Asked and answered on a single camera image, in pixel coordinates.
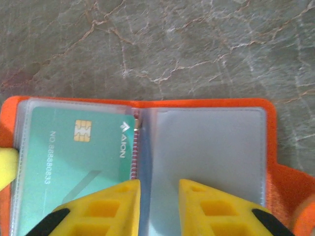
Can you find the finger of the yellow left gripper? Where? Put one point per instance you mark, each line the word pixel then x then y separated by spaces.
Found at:
pixel 7 167

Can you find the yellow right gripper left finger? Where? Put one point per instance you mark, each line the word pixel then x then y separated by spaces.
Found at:
pixel 103 214

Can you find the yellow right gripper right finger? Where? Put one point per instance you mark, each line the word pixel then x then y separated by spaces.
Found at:
pixel 216 216

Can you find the green credit card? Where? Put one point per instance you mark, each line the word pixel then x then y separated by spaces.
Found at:
pixel 73 159

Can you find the orange card holder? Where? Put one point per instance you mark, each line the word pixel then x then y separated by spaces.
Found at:
pixel 209 147

